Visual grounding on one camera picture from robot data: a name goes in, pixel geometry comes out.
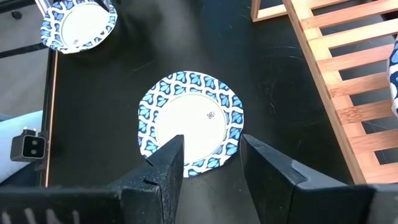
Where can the black metal table frame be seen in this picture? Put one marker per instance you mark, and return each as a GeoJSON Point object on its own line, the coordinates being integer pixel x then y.
{"type": "Point", "coordinates": [23, 51]}

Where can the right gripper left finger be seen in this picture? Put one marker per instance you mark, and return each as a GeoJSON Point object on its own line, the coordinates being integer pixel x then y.
{"type": "Point", "coordinates": [155, 193]}

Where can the blue-patterned white paper plate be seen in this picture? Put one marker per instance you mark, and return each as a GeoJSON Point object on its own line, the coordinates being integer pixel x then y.
{"type": "Point", "coordinates": [192, 118]}
{"type": "Point", "coordinates": [81, 25]}
{"type": "Point", "coordinates": [394, 77]}

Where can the small black camera box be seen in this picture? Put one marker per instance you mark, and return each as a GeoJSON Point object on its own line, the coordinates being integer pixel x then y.
{"type": "Point", "coordinates": [29, 147]}

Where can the wooden slatted shelf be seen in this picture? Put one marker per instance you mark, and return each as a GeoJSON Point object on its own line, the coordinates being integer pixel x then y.
{"type": "Point", "coordinates": [323, 81]}

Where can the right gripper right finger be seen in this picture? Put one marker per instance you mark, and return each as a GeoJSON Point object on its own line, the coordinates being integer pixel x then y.
{"type": "Point", "coordinates": [280, 193]}

